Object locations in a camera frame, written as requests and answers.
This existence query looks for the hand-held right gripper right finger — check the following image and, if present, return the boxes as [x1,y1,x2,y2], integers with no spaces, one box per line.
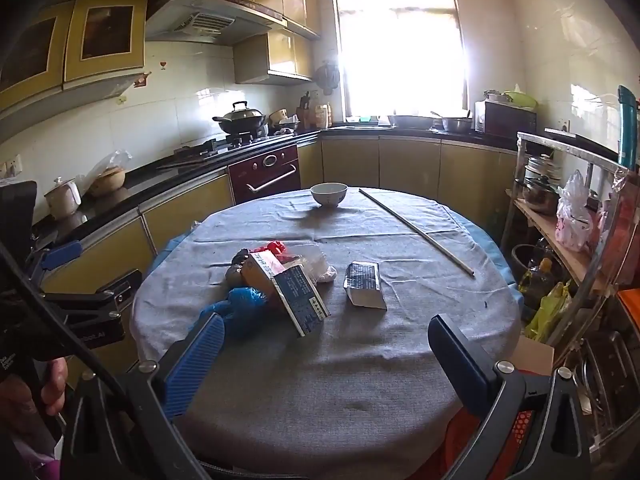
[427,314,593,480]

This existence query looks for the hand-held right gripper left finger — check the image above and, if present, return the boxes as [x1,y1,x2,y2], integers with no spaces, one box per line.
[62,312,228,480]

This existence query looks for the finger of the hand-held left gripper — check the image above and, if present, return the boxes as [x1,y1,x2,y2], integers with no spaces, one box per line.
[27,240,83,283]
[42,269,144,315]

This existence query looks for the blue plastic bag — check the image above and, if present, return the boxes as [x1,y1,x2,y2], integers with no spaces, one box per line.
[199,287,271,341]

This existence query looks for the red plastic basket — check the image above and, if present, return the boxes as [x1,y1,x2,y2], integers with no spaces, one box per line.
[440,400,536,480]

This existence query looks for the orange and blue carton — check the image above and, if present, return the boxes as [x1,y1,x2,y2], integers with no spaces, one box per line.
[241,250,332,338]

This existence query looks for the small blue white packet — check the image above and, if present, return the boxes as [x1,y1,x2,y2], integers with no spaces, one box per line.
[343,261,388,311]

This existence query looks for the red plastic wrapper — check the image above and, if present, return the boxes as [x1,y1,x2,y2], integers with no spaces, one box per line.
[250,241,301,266]

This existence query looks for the white tissue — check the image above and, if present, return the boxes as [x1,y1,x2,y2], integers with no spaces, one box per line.
[300,245,337,285]

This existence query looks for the person's left hand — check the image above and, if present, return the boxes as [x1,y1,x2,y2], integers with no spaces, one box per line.
[0,357,68,441]

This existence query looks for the white electric pot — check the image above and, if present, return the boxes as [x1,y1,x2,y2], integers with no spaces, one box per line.
[44,177,82,218]

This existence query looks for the cardboard box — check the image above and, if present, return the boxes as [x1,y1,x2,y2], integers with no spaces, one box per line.
[510,335,555,376]

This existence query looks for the blue table cover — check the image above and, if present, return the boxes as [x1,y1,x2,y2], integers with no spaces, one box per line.
[150,215,523,311]

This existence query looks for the clay pot in plastic bag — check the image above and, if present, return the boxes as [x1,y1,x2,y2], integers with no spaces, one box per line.
[85,150,133,198]

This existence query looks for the yellow green plastic bag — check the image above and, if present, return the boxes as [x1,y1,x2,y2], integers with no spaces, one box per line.
[525,282,571,343]

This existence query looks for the cooking oil bottle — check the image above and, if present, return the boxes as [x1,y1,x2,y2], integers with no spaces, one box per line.
[520,257,556,311]

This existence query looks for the grey tablecloth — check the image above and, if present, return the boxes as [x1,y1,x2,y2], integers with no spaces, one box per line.
[131,187,522,478]

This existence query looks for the dark bucket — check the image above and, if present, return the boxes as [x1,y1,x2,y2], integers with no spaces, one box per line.
[510,244,538,286]

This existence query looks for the black kitchen countertop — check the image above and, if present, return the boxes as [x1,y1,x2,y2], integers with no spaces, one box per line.
[30,127,521,241]

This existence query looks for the long thin stick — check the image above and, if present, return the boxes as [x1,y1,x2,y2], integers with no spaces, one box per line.
[358,188,476,277]

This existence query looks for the steel pot with lid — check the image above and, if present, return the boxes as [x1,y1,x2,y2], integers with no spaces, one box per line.
[515,180,560,216]

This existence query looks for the pink and white plastic bag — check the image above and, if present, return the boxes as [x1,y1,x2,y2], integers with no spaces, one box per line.
[555,170,608,253]

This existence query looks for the dark red built-in oven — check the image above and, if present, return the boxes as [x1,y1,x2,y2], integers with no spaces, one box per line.
[227,144,302,206]

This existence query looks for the black gas stove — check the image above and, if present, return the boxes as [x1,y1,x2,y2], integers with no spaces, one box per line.
[175,132,296,161]

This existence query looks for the stacked steel pots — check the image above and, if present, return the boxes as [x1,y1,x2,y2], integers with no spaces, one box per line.
[525,155,556,183]

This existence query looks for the white ceramic bowl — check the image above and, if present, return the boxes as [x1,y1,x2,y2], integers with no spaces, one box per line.
[310,182,348,209]

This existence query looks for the black wok with lid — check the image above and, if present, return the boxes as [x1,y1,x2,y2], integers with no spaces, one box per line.
[212,101,267,136]

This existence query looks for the metal storage rack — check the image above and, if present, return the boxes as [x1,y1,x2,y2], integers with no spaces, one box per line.
[502,131,640,461]

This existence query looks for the microwave oven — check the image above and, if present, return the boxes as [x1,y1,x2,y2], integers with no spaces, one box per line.
[474,100,538,141]

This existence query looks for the wide metal basin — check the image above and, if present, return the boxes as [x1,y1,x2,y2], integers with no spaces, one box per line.
[387,114,436,130]

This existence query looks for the ceramic dishes pile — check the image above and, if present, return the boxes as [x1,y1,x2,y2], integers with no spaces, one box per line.
[270,109,301,133]

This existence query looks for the green plastic basin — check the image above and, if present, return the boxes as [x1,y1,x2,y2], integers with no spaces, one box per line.
[502,90,538,111]

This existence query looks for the knife block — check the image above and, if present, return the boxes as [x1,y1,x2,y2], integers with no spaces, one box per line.
[296,91,313,128]

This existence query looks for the steel range hood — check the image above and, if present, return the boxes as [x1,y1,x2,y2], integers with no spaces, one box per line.
[145,0,286,46]

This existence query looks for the teal thermos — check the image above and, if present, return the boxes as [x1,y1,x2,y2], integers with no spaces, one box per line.
[616,85,638,171]

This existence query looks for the bright window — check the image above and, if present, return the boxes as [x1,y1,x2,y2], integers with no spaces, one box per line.
[330,0,468,123]

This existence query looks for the black cable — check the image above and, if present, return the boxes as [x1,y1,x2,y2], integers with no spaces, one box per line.
[0,242,128,401]

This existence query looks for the framed yellow wall cabinets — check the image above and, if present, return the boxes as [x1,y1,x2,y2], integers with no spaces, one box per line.
[0,0,148,111]

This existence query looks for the small yellow wall cabinet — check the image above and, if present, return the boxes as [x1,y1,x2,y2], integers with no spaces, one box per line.
[234,30,316,86]

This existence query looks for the small wall fan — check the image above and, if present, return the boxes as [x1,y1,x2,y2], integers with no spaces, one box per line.
[316,61,341,96]

